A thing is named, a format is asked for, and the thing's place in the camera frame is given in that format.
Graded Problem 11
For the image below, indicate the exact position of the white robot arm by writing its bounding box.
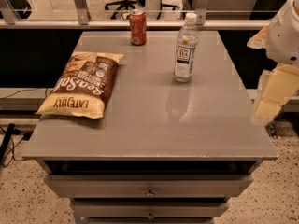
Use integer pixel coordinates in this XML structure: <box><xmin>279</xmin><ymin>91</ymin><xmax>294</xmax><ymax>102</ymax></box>
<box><xmin>247</xmin><ymin>0</ymin><xmax>299</xmax><ymax>125</ymax></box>

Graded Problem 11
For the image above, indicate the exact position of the clear blue plastic bottle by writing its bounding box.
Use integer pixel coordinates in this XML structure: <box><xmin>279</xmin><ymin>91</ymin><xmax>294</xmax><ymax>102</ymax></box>
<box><xmin>173</xmin><ymin>13</ymin><xmax>199</xmax><ymax>83</ymax></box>

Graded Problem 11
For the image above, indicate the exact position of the brown yellow chip bag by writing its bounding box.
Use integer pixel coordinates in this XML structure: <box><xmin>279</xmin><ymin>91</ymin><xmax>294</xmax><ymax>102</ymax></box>
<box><xmin>37</xmin><ymin>51</ymin><xmax>124</xmax><ymax>119</ymax></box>

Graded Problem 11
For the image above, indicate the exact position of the red soda can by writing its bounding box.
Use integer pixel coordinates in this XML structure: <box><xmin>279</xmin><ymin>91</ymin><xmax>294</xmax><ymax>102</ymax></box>
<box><xmin>129</xmin><ymin>9</ymin><xmax>147</xmax><ymax>46</ymax></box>

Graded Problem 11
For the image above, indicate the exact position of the grey upper drawer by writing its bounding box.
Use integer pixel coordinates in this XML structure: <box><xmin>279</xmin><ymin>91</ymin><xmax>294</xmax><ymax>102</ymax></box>
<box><xmin>44</xmin><ymin>175</ymin><xmax>253</xmax><ymax>198</ymax></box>

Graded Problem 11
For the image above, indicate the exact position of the grey drawer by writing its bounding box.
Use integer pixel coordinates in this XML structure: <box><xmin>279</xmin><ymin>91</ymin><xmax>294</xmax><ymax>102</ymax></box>
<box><xmin>44</xmin><ymin>175</ymin><xmax>253</xmax><ymax>198</ymax></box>
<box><xmin>71</xmin><ymin>199</ymin><xmax>229</xmax><ymax>219</ymax></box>

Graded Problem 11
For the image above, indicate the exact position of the grey lower drawer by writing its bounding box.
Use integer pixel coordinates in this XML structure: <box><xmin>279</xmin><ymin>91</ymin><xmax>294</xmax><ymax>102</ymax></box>
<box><xmin>71</xmin><ymin>199</ymin><xmax>229</xmax><ymax>219</ymax></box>

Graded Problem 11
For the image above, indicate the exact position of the metal railing bar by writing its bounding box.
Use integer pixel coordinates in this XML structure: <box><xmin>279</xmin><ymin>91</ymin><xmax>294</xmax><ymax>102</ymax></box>
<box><xmin>0</xmin><ymin>20</ymin><xmax>270</xmax><ymax>30</ymax></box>

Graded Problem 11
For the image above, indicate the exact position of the black floor cable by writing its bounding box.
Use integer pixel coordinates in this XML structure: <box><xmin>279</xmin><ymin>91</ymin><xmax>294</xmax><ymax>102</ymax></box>
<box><xmin>0</xmin><ymin>123</ymin><xmax>33</xmax><ymax>169</ymax></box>

